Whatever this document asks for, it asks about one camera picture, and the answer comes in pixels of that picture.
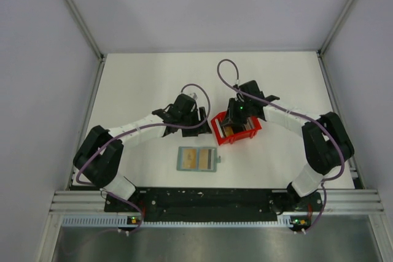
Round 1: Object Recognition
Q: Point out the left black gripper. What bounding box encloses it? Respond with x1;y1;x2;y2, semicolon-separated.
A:
179;107;211;137

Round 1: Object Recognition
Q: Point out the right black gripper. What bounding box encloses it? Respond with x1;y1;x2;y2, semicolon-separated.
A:
222;98;252;127

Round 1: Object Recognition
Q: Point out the red plastic bin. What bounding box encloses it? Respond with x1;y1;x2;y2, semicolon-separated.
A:
211;112;262;146

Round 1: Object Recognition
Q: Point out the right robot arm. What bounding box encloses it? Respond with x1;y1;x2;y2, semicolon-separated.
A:
220;80;354;210

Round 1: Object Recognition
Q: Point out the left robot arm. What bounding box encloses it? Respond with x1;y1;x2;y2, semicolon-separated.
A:
73;93;211;211

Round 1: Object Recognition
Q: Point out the stack of credit cards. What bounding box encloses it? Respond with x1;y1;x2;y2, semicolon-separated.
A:
219;118;255;137

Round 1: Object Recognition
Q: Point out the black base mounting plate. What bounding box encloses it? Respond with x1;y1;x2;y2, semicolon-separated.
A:
104;187;322;223

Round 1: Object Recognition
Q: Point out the grey slotted cable duct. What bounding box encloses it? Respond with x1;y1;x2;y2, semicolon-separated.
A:
62;215;294;228

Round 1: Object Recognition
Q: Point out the left aluminium frame post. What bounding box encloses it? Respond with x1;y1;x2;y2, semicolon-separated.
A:
63;0;104;61

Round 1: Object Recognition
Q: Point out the aluminium frame post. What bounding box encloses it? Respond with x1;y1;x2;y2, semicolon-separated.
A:
317;0;358;58
63;0;104;61

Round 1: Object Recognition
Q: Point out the aluminium front rail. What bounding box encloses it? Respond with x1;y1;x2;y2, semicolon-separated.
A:
49;189;385;215

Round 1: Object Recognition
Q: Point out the right aluminium frame post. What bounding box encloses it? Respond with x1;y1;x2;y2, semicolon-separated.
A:
317;0;358;58

